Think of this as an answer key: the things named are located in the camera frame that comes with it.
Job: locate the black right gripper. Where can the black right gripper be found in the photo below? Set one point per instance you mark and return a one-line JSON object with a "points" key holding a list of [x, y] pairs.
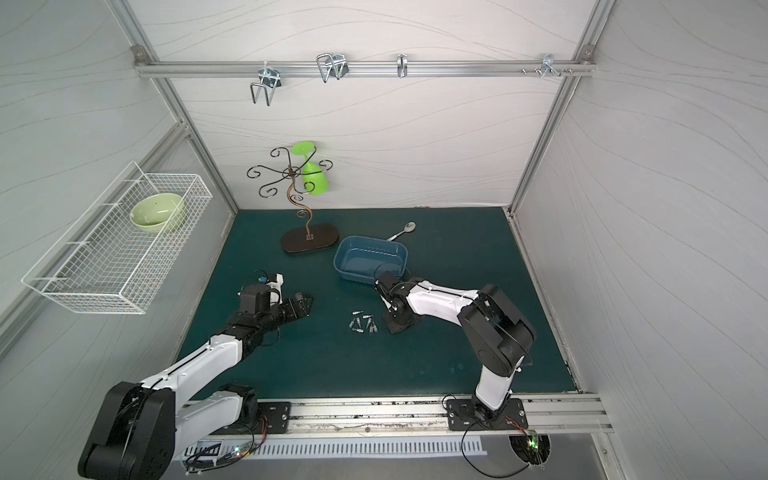
{"points": [[397, 313]]}

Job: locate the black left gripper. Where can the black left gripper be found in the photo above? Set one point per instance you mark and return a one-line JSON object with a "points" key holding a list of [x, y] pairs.
{"points": [[297, 305]]}

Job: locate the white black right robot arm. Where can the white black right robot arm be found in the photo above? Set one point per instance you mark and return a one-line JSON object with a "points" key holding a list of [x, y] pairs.
{"points": [[498, 332]]}

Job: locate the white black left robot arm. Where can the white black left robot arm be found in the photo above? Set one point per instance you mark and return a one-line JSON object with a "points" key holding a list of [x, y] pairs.
{"points": [[111, 452]]}

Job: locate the blue plastic storage box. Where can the blue plastic storage box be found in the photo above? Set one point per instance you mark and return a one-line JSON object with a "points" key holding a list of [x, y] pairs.
{"points": [[360, 259]]}

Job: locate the dark metal scroll cup stand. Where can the dark metal scroll cup stand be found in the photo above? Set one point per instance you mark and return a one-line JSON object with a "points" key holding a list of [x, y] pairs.
{"points": [[311, 237]]}

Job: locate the metal spoon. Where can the metal spoon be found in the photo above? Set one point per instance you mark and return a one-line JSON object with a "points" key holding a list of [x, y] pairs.
{"points": [[408, 228]]}

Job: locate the green plastic goblet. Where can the green plastic goblet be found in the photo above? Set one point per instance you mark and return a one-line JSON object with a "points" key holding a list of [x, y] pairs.
{"points": [[313, 172]]}

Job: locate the light green ceramic bowl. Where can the light green ceramic bowl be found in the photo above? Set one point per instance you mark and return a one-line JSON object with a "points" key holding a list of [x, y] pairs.
{"points": [[159, 213]]}

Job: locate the metal double hook left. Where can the metal double hook left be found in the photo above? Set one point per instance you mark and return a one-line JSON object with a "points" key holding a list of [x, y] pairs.
{"points": [[268, 81]]}

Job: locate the metal double hook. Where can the metal double hook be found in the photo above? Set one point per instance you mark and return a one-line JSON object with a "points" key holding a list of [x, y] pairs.
{"points": [[332, 65], [268, 81]]}

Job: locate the metal double hook middle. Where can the metal double hook middle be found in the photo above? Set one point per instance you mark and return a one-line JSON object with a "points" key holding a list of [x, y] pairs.
{"points": [[332, 65]]}

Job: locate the small metal hook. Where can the small metal hook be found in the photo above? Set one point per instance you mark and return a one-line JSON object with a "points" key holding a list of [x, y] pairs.
{"points": [[402, 65]]}

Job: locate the metal hook right end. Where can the metal hook right end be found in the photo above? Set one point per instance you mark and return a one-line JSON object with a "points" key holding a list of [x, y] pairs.
{"points": [[547, 68]]}

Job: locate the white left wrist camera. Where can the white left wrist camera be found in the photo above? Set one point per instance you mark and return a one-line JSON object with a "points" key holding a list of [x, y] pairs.
{"points": [[275, 281]]}

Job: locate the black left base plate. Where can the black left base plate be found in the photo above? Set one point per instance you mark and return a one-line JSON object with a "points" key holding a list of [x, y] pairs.
{"points": [[276, 414]]}

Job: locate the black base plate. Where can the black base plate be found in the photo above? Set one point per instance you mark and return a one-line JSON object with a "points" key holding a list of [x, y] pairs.
{"points": [[276, 414], [463, 414]]}

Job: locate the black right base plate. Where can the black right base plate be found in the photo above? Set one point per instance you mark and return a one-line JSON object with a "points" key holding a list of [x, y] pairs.
{"points": [[463, 414]]}

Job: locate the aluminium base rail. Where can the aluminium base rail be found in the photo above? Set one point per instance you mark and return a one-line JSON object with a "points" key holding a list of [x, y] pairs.
{"points": [[371, 417]]}

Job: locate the white slotted cable duct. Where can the white slotted cable duct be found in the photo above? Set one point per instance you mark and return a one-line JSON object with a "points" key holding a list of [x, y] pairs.
{"points": [[379, 447]]}

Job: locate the white wire basket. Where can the white wire basket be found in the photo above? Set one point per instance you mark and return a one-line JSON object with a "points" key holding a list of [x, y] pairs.
{"points": [[102, 264]]}

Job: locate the aluminium cross rail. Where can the aluminium cross rail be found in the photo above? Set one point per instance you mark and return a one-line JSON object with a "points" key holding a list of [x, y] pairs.
{"points": [[358, 69]]}

